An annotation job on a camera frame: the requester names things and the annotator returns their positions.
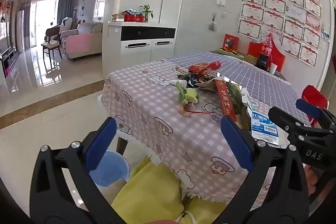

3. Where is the large red gift box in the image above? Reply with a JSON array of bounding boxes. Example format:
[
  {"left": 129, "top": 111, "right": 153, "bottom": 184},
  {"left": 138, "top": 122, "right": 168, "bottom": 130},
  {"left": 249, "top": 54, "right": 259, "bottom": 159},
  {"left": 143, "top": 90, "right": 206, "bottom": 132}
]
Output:
[{"left": 248, "top": 38, "right": 286, "bottom": 73}]

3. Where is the cola bottle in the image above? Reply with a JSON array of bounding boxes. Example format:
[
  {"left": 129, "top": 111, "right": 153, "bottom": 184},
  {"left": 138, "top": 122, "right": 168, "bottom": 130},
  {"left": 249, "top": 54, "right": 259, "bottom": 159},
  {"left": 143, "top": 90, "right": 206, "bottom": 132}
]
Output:
[{"left": 261, "top": 33, "right": 275, "bottom": 62}]

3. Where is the flat green box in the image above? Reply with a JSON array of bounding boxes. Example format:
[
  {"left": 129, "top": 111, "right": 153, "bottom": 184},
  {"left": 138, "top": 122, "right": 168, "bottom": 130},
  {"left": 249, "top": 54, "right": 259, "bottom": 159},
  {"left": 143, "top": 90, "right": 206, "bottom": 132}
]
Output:
[{"left": 218, "top": 48, "right": 259, "bottom": 64}]

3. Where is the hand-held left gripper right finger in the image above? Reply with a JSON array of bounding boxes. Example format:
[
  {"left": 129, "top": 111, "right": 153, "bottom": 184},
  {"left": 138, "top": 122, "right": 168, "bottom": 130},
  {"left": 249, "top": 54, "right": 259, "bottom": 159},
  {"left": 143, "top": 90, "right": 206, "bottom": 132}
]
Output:
[{"left": 215, "top": 116, "right": 314, "bottom": 224}]

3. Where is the standing air conditioner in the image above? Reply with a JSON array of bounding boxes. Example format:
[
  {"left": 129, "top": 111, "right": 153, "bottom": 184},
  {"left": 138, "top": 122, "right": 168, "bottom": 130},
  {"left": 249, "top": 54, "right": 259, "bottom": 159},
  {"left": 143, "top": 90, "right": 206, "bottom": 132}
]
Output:
[{"left": 16, "top": 10, "right": 25, "bottom": 52}]

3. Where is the red chair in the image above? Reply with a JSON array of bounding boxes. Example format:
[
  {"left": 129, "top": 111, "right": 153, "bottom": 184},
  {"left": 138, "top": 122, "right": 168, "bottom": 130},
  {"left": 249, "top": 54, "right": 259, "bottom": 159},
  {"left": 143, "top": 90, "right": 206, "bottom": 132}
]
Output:
[{"left": 301, "top": 85, "right": 329, "bottom": 127}]

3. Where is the red greeting card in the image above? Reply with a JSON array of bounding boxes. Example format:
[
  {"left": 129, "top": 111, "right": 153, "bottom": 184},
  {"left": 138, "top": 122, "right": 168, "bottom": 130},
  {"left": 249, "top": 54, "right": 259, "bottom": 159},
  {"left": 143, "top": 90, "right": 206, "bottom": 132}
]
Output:
[{"left": 223, "top": 34, "right": 240, "bottom": 50}]

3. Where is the grey striped curtain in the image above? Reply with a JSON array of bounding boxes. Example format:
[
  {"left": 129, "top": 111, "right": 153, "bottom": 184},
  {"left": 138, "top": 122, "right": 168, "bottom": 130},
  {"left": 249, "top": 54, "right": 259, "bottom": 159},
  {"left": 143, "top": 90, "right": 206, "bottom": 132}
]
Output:
[
  {"left": 18, "top": 0, "right": 32, "bottom": 51},
  {"left": 57, "top": 0, "right": 79, "bottom": 28}
]

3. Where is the beige sofa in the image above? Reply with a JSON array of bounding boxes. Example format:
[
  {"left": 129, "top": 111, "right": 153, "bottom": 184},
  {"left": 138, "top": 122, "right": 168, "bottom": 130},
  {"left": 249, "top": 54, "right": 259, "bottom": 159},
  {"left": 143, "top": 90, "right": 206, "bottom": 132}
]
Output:
[{"left": 61, "top": 22, "right": 103, "bottom": 60}]

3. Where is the dark wooden chair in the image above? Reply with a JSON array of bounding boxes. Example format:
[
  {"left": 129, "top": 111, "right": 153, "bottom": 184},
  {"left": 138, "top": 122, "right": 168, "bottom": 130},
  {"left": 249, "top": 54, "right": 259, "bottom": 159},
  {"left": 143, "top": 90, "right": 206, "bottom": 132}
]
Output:
[{"left": 41, "top": 27, "right": 63, "bottom": 59}]

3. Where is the window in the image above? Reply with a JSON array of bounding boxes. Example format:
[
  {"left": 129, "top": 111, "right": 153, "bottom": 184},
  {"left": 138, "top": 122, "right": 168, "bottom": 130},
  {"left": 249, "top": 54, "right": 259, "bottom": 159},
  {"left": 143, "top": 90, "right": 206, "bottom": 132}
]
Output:
[{"left": 95, "top": 0, "right": 107, "bottom": 20}]

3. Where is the radish with green leaves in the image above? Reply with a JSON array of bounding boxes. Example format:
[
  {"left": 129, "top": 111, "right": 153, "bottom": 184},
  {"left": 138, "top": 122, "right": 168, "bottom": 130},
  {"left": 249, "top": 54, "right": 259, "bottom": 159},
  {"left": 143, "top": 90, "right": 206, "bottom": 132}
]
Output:
[{"left": 176, "top": 82, "right": 213, "bottom": 117}]

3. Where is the long red packet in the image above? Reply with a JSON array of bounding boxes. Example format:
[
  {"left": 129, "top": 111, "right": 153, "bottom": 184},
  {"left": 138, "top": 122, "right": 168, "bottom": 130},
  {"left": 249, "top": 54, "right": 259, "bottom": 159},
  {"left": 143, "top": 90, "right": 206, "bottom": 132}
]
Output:
[{"left": 214, "top": 78, "right": 238, "bottom": 122}]

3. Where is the blue plastic bin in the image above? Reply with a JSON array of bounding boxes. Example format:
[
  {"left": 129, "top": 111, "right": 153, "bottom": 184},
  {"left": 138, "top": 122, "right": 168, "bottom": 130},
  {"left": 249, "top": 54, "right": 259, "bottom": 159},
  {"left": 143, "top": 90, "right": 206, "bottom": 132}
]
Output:
[{"left": 89, "top": 151, "right": 130, "bottom": 188}]

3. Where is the pile of snack wrappers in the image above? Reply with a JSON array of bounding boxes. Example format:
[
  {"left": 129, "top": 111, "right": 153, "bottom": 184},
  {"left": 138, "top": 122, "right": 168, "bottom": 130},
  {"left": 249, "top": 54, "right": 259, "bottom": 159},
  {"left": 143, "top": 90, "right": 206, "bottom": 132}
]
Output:
[{"left": 163, "top": 51, "right": 313, "bottom": 127}]

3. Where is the person's right hand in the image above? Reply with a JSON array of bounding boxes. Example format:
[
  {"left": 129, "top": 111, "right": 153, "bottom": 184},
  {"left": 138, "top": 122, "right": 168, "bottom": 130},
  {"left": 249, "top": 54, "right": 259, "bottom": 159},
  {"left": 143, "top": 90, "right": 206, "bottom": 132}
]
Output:
[{"left": 304, "top": 165, "right": 324, "bottom": 194}]

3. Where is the pink checkered tablecloth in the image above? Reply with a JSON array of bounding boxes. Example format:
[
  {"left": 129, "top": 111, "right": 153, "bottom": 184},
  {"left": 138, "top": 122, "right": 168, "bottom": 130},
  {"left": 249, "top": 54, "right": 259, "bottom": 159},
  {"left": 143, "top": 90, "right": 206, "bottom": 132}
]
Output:
[{"left": 101, "top": 57, "right": 313, "bottom": 203}]

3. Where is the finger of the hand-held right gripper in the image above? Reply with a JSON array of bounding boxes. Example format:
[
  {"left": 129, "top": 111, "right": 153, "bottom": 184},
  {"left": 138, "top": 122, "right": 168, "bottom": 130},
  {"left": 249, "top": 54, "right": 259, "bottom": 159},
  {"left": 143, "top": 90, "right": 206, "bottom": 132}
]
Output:
[
  {"left": 268, "top": 106, "right": 336, "bottom": 139},
  {"left": 296, "top": 98, "right": 336, "bottom": 126}
]

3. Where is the green patterned bag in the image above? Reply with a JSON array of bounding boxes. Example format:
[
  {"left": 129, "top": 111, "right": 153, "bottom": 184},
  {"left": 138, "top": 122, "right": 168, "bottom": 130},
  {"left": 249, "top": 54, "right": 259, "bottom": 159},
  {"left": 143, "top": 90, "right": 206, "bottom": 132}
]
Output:
[{"left": 228, "top": 82, "right": 250, "bottom": 127}]

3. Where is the group of wall certificates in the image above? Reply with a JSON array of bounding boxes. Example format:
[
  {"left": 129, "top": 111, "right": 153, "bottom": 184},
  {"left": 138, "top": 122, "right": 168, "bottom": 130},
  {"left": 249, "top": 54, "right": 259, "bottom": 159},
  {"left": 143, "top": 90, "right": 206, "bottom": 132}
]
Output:
[{"left": 219, "top": 0, "right": 322, "bottom": 67}]

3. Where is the wooden table leg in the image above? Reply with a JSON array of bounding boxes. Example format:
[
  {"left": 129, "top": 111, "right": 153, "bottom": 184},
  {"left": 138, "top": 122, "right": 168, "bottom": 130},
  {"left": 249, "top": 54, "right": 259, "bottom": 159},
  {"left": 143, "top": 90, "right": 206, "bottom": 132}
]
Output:
[{"left": 117, "top": 136, "right": 128, "bottom": 156}]

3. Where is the white and blue medicine box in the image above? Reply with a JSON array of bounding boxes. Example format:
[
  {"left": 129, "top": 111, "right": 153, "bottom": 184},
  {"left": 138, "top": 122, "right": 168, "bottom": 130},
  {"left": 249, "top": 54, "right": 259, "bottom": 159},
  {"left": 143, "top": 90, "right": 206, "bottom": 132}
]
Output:
[{"left": 241, "top": 88, "right": 281, "bottom": 146}]

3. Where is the dark snack packet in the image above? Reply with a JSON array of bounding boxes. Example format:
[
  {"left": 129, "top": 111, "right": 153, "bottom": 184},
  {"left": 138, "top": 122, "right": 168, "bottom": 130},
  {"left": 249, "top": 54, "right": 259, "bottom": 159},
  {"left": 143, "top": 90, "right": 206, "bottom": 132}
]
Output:
[{"left": 188, "top": 74, "right": 208, "bottom": 86}]

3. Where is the pink blanket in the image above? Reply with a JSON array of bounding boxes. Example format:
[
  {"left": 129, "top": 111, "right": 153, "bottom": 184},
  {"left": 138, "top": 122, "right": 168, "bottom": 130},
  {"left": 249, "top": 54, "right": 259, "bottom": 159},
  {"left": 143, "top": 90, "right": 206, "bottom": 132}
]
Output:
[{"left": 65, "top": 32, "right": 91, "bottom": 54}]

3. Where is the black box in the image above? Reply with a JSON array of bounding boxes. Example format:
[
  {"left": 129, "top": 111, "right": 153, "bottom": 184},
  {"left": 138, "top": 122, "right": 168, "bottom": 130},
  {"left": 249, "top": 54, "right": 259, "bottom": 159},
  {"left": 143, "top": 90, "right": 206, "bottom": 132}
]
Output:
[{"left": 256, "top": 52, "right": 269, "bottom": 69}]

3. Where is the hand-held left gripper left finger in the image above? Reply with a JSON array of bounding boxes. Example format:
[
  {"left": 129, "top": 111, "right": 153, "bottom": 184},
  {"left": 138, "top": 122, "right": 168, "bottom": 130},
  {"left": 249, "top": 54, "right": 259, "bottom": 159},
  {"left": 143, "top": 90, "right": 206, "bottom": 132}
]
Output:
[{"left": 29, "top": 117, "right": 124, "bottom": 224}]

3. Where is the TV stand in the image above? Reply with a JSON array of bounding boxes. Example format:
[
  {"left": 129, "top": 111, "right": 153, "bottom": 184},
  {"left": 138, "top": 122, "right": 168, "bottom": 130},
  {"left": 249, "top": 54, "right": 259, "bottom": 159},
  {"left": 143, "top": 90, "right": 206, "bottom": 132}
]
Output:
[{"left": 0, "top": 49, "right": 20, "bottom": 77}]

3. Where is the white sideboard cabinet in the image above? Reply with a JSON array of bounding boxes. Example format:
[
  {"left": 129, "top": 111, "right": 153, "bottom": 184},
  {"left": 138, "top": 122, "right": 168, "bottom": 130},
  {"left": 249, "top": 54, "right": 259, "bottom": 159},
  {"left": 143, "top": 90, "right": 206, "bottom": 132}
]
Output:
[{"left": 102, "top": 21, "right": 177, "bottom": 79}]

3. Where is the yellow garment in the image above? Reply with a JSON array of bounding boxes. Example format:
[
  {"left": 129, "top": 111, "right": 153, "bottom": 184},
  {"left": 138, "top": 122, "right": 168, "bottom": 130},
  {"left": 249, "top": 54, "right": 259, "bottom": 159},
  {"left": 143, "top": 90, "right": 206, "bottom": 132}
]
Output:
[{"left": 110, "top": 161, "right": 229, "bottom": 224}]

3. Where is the red snack bag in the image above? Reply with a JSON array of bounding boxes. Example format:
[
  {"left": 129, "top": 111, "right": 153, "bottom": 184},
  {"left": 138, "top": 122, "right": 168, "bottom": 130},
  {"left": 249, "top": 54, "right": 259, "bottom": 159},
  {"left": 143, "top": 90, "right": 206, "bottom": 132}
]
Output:
[{"left": 188, "top": 61, "right": 221, "bottom": 75}]

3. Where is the potted green plant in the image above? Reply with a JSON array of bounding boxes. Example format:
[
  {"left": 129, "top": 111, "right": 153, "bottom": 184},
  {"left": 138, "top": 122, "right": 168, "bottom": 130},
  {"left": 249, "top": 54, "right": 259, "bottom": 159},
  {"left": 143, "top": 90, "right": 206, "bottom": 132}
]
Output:
[{"left": 140, "top": 5, "right": 154, "bottom": 22}]

